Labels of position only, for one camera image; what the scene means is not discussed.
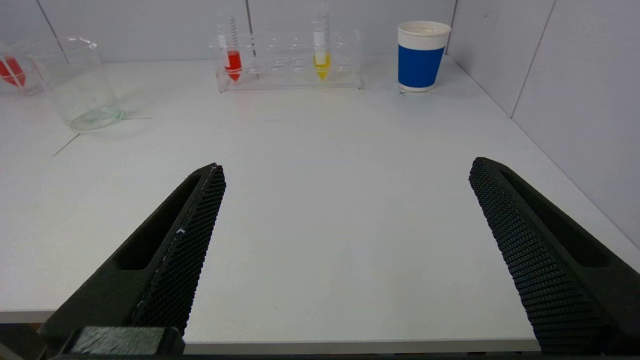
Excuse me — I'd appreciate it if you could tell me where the test tube with yellow pigment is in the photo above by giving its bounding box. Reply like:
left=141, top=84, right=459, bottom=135
left=312, top=5, right=332, bottom=81

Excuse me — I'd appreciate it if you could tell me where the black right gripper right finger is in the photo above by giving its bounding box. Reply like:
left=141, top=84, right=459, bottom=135
left=469, top=157, right=640, bottom=355

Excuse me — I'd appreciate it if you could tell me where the blue and white paper cup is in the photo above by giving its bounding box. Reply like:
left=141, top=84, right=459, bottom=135
left=397, top=21, right=452, bottom=93

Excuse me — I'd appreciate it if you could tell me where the clear acrylic test tube rack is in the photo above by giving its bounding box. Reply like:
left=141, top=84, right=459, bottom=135
left=0, top=42, right=47, bottom=96
left=211, top=29, right=363, bottom=94

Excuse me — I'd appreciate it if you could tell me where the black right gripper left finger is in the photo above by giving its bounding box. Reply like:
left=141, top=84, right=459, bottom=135
left=39, top=163, right=227, bottom=358

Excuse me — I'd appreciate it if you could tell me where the unlabelled test tube red pigment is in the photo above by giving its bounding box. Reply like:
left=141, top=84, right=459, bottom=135
left=0, top=54, right=27, bottom=89

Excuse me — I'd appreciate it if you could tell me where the white-labelled test tube red pigment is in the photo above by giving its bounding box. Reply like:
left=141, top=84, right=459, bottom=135
left=218, top=15, right=244, bottom=82

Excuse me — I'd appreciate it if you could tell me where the clear glass beaker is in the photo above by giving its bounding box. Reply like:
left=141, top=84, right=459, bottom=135
left=27, top=36, right=125, bottom=132

